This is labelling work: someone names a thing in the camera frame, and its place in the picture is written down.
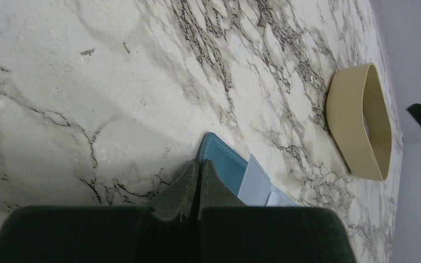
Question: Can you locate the beige oval tray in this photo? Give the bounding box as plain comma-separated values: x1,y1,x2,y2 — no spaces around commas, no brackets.
326,63,393,181

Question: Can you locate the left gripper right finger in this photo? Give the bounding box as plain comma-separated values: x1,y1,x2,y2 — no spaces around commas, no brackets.
198,160,356,262

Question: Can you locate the blue leather card holder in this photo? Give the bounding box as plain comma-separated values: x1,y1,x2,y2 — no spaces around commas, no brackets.
198,132,297,207

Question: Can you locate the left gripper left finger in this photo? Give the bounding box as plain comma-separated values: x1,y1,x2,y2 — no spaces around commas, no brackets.
0,159,199,262

